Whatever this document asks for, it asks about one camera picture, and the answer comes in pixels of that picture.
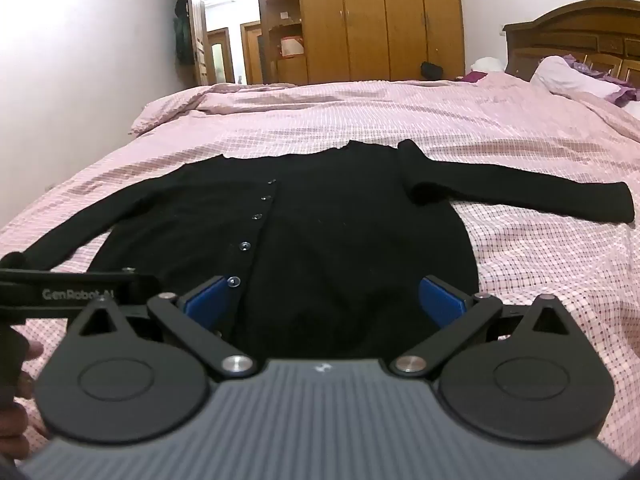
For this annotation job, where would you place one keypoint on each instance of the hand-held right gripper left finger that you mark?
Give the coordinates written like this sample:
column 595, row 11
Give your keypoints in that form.
column 207, row 302

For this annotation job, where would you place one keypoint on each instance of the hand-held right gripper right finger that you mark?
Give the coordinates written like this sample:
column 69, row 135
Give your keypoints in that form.
column 442, row 302

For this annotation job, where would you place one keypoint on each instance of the black button cardigan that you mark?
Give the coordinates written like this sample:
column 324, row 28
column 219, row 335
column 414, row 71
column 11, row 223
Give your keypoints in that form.
column 340, row 220

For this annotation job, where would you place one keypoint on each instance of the person's left hand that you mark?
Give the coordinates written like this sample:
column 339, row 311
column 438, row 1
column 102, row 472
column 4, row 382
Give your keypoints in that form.
column 17, row 425

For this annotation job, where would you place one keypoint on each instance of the pink checked bedspread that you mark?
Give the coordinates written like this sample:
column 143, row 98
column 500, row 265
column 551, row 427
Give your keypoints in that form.
column 350, row 110

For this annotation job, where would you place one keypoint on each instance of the purple cloth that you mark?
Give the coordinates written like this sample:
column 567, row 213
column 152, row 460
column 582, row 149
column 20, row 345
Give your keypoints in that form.
column 474, row 76

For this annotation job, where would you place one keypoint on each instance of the black bag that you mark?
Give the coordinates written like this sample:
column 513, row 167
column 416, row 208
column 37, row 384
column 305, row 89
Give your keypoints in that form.
column 431, row 71

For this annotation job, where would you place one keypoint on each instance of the white soft bundle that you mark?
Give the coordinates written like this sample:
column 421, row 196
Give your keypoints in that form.
column 487, row 64

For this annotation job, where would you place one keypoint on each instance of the hallway door with glass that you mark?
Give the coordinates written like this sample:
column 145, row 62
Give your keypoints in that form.
column 220, row 55

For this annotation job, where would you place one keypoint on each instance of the wooden shelf unit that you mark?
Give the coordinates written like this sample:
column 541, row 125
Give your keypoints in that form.
column 287, row 67

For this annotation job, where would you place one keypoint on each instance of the pale pink pillow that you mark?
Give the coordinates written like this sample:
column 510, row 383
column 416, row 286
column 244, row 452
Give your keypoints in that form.
column 570, row 77

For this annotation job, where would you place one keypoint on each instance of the open wooden door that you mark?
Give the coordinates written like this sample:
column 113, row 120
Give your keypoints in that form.
column 197, row 35

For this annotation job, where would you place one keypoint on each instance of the white and red box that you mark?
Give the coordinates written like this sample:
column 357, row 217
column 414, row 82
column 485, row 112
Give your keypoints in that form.
column 292, row 46

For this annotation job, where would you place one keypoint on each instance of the dark green hanging bag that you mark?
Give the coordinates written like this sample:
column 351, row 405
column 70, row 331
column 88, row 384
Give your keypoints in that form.
column 183, row 30

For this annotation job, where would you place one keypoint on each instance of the purple ruffled pillow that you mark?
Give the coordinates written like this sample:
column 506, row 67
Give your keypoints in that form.
column 622, row 91

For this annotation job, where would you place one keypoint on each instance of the wooden wardrobe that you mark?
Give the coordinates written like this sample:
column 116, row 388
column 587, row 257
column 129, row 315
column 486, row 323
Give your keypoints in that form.
column 385, row 15

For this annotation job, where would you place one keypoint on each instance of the dark wooden headboard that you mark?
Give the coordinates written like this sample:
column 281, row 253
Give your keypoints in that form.
column 575, row 35

